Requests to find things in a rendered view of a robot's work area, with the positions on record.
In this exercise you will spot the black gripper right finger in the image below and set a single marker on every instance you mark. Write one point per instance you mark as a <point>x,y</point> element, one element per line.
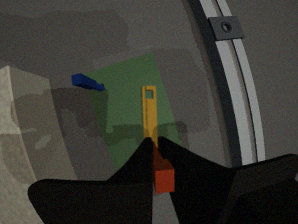
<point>205,192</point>

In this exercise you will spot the blue pin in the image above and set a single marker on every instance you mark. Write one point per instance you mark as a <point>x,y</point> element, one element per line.
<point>86,82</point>

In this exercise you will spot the grey aluminum slotted rail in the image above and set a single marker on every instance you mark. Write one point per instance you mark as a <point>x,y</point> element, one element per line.
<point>222,36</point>

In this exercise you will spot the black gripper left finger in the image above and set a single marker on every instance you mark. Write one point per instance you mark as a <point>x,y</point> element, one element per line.
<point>125,198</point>

